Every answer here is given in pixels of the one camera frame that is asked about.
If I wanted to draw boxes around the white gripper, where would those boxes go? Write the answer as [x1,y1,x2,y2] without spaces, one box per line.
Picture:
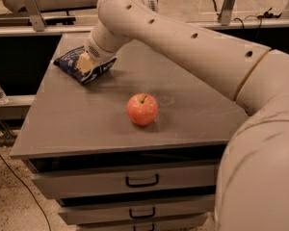
[76,34,116,75]

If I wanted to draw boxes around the blue chip bag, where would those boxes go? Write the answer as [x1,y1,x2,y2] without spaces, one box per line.
[53,46,117,85]

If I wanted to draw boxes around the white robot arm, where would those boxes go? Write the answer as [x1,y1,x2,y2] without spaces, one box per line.
[86,0,289,231]

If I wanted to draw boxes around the red apple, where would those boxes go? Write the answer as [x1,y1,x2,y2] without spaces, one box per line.
[127,93,158,126]

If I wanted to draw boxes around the grey drawer cabinet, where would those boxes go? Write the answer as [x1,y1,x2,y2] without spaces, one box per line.
[10,32,250,231]

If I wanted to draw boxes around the left metal bracket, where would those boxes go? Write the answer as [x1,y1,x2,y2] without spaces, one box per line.
[23,0,46,32]

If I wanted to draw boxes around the metal bracket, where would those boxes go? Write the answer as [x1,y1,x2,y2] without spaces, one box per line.
[218,0,236,26]
[23,0,46,32]

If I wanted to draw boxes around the top drawer with black handle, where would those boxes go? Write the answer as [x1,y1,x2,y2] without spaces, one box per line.
[32,163,217,199]

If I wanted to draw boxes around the drawer with black handle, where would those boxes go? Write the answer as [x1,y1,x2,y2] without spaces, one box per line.
[59,194,215,225]
[32,163,217,199]
[76,213,207,231]

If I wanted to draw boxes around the black floor cable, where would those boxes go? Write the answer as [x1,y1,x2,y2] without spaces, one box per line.
[0,135,52,231]

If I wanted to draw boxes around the middle drawer with black handle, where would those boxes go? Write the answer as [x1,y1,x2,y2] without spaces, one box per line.
[59,194,215,225]

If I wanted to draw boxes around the right metal bracket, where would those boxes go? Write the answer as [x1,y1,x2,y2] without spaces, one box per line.
[218,0,236,26]

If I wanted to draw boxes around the bottom drawer with black handle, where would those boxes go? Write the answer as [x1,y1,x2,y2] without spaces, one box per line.
[76,213,207,231]

